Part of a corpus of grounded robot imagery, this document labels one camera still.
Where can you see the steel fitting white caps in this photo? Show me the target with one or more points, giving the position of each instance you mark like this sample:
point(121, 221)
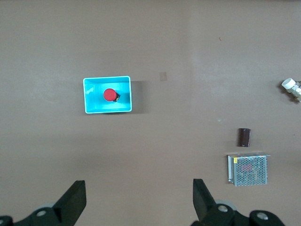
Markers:
point(292, 87)

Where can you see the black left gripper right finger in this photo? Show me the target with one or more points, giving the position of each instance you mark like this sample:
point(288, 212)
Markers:
point(207, 204)

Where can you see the red push button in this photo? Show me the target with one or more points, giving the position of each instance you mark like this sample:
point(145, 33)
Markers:
point(109, 94)

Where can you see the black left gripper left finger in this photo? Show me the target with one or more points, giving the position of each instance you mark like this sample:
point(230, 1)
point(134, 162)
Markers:
point(68, 207)

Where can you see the metal mesh power supply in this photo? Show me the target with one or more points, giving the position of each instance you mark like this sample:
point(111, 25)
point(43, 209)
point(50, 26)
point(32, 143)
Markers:
point(249, 169)

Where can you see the cyan plastic box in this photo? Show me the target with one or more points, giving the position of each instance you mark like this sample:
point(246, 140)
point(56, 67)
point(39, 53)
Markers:
point(94, 103)

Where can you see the dark brown capacitor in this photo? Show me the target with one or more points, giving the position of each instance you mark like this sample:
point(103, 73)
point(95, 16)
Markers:
point(244, 137)

